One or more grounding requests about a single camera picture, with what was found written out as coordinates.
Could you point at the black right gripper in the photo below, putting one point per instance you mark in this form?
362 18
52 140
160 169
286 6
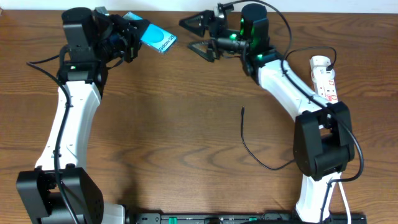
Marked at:
210 20

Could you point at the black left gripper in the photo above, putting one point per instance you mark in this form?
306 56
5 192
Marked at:
134 35

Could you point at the blue screen smartphone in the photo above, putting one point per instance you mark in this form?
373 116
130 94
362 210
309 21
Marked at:
157 38

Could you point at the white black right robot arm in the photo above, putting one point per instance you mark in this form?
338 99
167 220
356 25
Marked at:
324 143

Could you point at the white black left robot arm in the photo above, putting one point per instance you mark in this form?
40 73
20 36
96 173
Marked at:
59 189

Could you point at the white charger adapter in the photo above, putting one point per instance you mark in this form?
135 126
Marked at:
321 69

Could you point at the white power strip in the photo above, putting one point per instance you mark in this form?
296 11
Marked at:
327 89

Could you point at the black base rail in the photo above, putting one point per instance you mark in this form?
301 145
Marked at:
215 218

